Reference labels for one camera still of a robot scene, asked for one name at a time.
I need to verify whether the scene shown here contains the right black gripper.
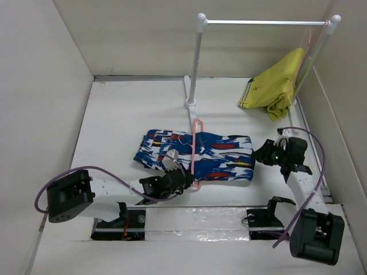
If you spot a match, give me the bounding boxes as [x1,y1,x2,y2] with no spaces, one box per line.
[250,139,288,166]

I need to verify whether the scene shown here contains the silver foil tape strip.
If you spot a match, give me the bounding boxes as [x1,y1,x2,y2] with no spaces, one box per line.
[145,207,250,242]

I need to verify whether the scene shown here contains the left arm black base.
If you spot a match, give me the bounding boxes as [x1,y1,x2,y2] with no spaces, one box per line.
[91,203,146,241]

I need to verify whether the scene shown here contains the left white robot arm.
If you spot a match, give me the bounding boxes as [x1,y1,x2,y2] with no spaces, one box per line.
[46,168,193,227]

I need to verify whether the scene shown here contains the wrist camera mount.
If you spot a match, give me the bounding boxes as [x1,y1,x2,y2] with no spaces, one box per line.
[274,127,294,149]
[161,150,179,171]

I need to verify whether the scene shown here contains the white clothes rack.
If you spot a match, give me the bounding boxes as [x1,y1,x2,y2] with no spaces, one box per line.
[183,13,342,132]

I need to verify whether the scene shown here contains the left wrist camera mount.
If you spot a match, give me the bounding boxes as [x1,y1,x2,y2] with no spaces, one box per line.
[161,150,179,171]

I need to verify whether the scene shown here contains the blue white patterned trousers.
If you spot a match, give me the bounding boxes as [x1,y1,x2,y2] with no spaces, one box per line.
[134,129,255,182]

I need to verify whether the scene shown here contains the pink hanger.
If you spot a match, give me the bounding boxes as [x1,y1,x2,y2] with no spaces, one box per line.
[293,20,331,100]
[177,117,206,190]

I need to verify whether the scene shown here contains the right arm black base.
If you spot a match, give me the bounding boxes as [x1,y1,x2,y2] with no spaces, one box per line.
[241,196,296,240]

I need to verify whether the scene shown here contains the yellow shorts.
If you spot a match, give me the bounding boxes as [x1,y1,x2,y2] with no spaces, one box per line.
[237,48,306,121]

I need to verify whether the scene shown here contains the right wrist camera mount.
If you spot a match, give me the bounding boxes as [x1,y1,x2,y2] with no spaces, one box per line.
[274,127,294,149]

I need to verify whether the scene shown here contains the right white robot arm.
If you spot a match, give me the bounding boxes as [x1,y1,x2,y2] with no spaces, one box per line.
[252,136,345,266]

